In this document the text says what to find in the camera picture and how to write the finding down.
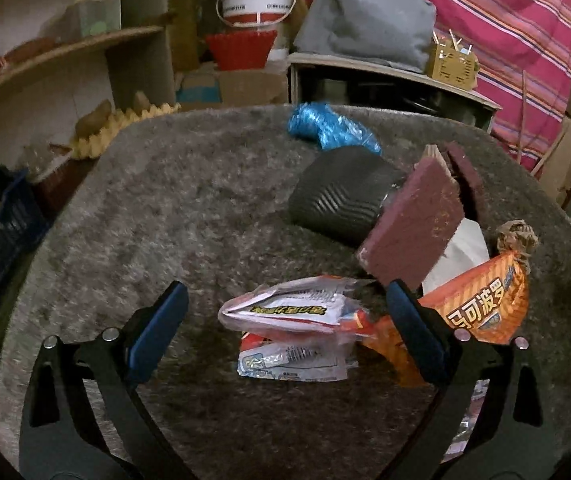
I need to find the white tissue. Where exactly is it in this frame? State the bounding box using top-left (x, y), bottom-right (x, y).
top-left (422, 218), bottom-right (489, 295)

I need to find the grey low cabinet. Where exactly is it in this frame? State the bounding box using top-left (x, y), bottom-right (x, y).
top-left (287, 52), bottom-right (501, 132)

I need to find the wooden wall shelf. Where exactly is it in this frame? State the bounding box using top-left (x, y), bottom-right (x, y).
top-left (0, 0), bottom-right (175, 166)

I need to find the grey fabric cushion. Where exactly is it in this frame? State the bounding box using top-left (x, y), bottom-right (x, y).
top-left (293, 0), bottom-right (436, 73)

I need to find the large maroon scouring pad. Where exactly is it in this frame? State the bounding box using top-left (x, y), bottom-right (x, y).
top-left (356, 157), bottom-right (464, 289)

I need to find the grey fuzzy table mat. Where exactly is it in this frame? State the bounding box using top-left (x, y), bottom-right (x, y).
top-left (0, 106), bottom-right (571, 479)

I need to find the dark blue plastic crate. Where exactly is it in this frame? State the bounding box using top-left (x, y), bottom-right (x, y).
top-left (0, 169), bottom-right (48, 282)

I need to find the white red snack wrapper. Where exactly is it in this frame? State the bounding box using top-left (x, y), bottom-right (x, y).
top-left (217, 275), bottom-right (374, 342)

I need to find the pink striped cloth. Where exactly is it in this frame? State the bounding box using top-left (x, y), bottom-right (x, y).
top-left (284, 0), bottom-right (571, 174)

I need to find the silver foil snack wrapper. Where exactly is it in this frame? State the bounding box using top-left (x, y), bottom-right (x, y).
top-left (237, 333), bottom-right (358, 382)

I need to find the red plastic basket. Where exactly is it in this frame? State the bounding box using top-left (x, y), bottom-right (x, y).
top-left (205, 29), bottom-right (278, 72)

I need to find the blue plastic bag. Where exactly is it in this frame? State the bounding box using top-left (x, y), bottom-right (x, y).
top-left (287, 103), bottom-right (382, 155)

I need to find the yellow egg tray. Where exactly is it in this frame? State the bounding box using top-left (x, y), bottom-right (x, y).
top-left (70, 103), bottom-right (182, 160)

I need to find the yellow chopstick holder box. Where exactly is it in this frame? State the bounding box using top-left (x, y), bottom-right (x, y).
top-left (425, 32), bottom-right (479, 91)

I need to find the orange sausage snack wrapper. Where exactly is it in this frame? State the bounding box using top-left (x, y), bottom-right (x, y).
top-left (365, 250), bottom-right (528, 387)

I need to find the small maroon scouring pad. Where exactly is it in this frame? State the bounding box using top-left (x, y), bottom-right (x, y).
top-left (446, 142), bottom-right (488, 228)

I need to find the cardboard box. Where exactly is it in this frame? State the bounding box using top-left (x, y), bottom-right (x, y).
top-left (175, 70), bottom-right (289, 110)

